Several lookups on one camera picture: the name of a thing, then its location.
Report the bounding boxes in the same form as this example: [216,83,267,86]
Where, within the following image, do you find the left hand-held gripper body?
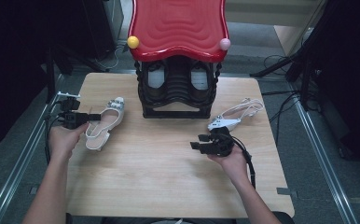
[57,91,90,130]

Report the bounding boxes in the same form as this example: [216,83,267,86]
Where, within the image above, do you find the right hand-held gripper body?
[201,119,242,158]

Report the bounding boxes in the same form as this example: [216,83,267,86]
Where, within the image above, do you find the white slingback heel shoe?
[84,96,126,152]
[207,97,265,133]

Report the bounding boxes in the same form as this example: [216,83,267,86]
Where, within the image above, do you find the black leather shoe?
[145,61,170,100]
[188,61,215,100]

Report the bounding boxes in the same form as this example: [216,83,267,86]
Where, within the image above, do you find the red and black shoe rack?
[127,0,232,119]

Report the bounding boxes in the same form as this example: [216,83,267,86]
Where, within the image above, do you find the person's left hand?
[48,122,90,160]

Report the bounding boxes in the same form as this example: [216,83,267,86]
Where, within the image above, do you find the person's right hand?
[207,145,253,187]

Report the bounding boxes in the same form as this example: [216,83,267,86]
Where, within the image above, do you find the yellow ball knob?
[127,35,141,49]

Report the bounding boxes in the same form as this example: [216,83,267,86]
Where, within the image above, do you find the dark curtain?
[308,0,360,172]
[0,0,56,155]

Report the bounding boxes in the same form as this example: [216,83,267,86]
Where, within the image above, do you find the dark cabinet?
[81,0,125,62]

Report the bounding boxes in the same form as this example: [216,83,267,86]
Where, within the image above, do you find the pink ball knob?
[219,37,232,51]

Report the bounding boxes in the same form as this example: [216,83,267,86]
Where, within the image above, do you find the black tripod stand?
[249,0,328,111]

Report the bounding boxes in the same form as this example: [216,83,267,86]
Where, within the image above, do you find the beige wooden panel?
[273,0,326,57]

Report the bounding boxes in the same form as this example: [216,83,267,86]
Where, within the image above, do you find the left hand-held gripper cable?
[43,98,69,165]

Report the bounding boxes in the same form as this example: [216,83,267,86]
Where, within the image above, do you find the hand-held gripper cable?
[232,135,257,190]
[43,98,69,165]

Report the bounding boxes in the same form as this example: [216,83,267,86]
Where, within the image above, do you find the right hand-held gripper cable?
[232,135,257,190]

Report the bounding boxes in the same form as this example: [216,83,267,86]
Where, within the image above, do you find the black stand post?
[45,46,57,105]

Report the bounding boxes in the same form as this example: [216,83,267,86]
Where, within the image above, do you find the white floor cable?
[97,46,124,71]

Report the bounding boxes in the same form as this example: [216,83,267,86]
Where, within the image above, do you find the black floor cables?
[261,89,322,138]

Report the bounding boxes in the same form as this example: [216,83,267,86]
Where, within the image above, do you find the metal floor rail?
[293,99,360,224]
[0,74,65,224]

